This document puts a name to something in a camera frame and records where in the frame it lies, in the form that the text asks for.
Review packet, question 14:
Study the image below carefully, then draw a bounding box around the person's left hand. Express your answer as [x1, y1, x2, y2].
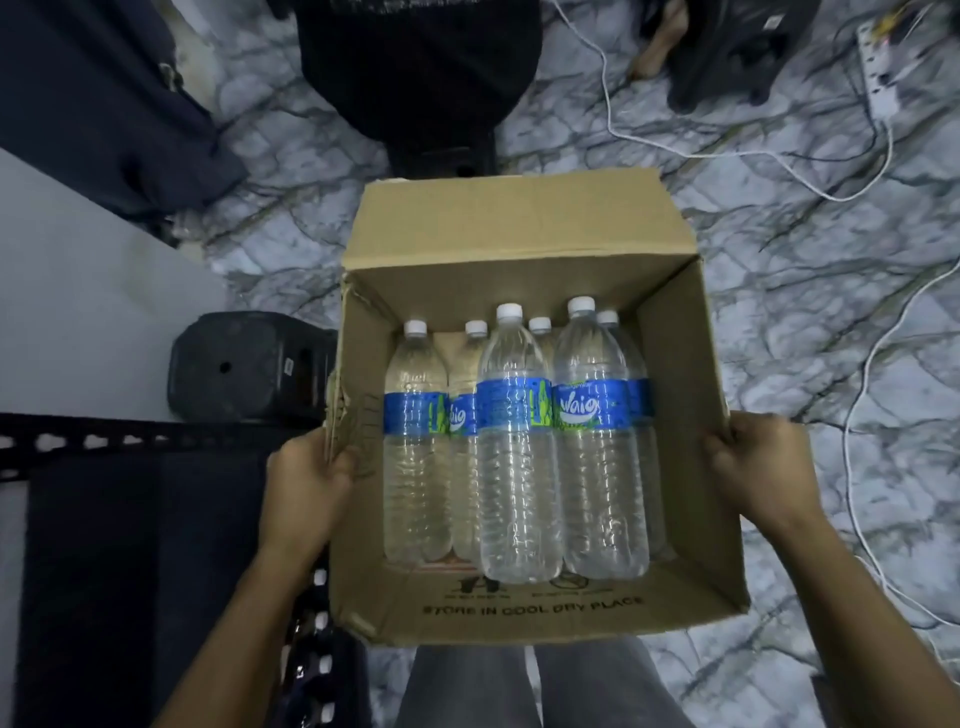
[264, 429, 358, 561]

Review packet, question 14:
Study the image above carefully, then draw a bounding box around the person's right hand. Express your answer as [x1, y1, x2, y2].
[701, 411, 827, 538]

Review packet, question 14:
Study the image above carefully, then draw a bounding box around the brown cardboard box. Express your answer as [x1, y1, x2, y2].
[321, 166, 752, 648]

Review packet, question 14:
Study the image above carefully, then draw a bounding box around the person's right forearm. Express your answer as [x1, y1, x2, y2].
[772, 498, 960, 728]

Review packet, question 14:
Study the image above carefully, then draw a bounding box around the person's left forearm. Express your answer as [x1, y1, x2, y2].
[153, 546, 325, 728]

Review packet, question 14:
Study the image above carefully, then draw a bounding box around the black plastic stool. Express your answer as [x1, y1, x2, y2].
[166, 311, 340, 426]

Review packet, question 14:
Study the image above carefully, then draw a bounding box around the group of clear water bottles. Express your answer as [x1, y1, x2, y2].
[381, 296, 669, 585]

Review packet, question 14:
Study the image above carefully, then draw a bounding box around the pack of white-capped bottles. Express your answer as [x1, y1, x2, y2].
[279, 566, 370, 728]

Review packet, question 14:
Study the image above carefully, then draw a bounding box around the black slotted metal rack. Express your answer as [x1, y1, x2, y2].
[0, 412, 331, 728]

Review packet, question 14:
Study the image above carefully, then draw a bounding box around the person's left leg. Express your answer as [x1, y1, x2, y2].
[393, 642, 535, 728]

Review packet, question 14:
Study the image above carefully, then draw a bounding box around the person's leg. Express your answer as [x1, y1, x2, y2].
[535, 636, 700, 728]
[393, 642, 535, 728]

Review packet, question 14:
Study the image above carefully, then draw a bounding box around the person's right leg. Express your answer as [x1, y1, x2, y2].
[535, 636, 700, 728]

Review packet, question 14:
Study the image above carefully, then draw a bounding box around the black plastic chair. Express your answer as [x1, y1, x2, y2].
[288, 0, 544, 181]

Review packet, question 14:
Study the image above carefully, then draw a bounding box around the black bag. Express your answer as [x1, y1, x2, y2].
[651, 0, 825, 115]

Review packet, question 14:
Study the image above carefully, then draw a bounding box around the white power strip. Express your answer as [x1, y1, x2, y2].
[856, 19, 901, 121]

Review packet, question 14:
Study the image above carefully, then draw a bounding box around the dark blue cloth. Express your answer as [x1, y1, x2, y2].
[0, 0, 250, 223]

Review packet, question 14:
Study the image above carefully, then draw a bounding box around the long white cable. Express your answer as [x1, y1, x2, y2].
[541, 0, 896, 204]

